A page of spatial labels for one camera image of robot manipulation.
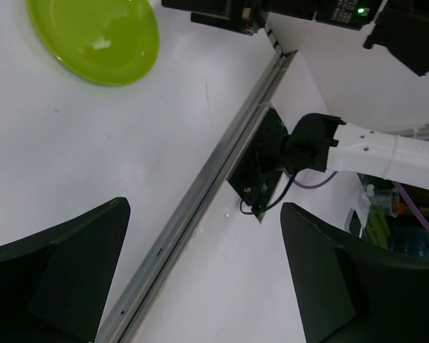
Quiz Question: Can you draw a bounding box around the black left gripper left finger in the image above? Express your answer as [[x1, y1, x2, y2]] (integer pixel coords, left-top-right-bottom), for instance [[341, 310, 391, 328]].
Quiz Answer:
[[0, 197, 131, 342]]

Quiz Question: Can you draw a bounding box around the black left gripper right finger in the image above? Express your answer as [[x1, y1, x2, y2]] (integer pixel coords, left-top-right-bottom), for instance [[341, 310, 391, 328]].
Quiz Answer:
[[280, 203, 429, 342]]

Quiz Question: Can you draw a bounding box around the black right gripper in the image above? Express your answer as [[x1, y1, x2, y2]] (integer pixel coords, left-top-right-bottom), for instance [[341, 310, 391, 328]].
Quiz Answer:
[[161, 0, 375, 35]]

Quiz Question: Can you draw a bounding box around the green plate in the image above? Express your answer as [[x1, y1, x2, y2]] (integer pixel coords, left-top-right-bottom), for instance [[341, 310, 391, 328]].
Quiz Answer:
[[26, 0, 159, 86]]

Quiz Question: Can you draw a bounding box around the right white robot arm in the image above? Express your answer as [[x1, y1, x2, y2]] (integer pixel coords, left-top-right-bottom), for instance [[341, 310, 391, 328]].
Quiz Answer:
[[163, 1, 429, 189]]

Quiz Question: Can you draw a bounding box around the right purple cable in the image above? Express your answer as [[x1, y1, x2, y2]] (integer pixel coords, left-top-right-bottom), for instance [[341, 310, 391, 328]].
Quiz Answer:
[[292, 171, 429, 247]]

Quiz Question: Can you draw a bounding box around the aluminium table edge rail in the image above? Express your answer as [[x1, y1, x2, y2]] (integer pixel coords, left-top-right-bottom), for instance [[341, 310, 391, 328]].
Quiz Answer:
[[96, 53, 294, 342]]

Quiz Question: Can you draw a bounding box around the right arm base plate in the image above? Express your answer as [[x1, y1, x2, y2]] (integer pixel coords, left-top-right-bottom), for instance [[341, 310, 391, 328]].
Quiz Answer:
[[227, 109, 289, 222]]

